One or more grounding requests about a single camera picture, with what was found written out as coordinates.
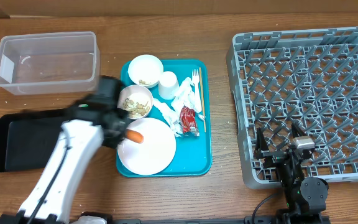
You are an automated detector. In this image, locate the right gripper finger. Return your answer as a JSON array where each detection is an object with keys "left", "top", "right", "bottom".
[
  {"left": 255, "top": 128, "right": 269, "bottom": 152},
  {"left": 291, "top": 123, "right": 306, "bottom": 138}
]

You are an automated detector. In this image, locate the pile of peanuts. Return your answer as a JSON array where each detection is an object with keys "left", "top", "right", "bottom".
[{"left": 122, "top": 98, "right": 151, "bottom": 119}]

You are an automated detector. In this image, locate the white bowl with peanuts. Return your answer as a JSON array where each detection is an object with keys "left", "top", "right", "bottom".
[{"left": 117, "top": 85, "right": 154, "bottom": 119}]

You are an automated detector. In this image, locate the orange carrot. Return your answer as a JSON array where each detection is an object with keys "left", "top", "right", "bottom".
[{"left": 125, "top": 129, "right": 144, "bottom": 144}]

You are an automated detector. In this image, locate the white paper cup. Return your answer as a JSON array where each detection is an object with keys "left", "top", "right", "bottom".
[{"left": 158, "top": 71, "right": 179, "bottom": 100}]

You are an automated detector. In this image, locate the white round plate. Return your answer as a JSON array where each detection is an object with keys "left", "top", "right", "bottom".
[{"left": 117, "top": 118, "right": 177, "bottom": 175}]

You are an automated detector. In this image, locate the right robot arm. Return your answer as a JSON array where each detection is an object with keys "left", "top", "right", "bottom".
[{"left": 254, "top": 123, "right": 330, "bottom": 224}]

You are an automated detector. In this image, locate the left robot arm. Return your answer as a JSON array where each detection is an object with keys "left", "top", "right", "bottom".
[{"left": 0, "top": 76, "right": 130, "bottom": 223}]

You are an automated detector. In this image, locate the grey dishwasher rack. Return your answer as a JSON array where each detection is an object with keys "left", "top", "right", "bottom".
[{"left": 226, "top": 27, "right": 358, "bottom": 189}]

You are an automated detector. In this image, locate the clear plastic bin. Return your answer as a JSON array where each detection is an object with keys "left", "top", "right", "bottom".
[{"left": 0, "top": 31, "right": 100, "bottom": 95}]

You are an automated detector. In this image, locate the twisted white napkin lower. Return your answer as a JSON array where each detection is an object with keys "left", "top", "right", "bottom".
[{"left": 153, "top": 98, "right": 183, "bottom": 137}]

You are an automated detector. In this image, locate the teal serving tray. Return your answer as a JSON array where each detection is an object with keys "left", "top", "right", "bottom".
[{"left": 116, "top": 58, "right": 213, "bottom": 178}]

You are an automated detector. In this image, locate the red ketchup packet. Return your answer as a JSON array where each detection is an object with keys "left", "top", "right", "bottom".
[{"left": 180, "top": 106, "right": 200, "bottom": 136}]

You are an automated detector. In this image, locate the black plastic tray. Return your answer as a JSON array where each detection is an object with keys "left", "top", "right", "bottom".
[{"left": 0, "top": 109, "right": 72, "bottom": 172}]

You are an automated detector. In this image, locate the white plastic fork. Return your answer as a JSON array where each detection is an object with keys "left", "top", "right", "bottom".
[{"left": 192, "top": 69, "right": 202, "bottom": 113}]

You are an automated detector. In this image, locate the wooden chopstick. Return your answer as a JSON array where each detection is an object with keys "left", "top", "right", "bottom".
[{"left": 198, "top": 67, "right": 206, "bottom": 133}]

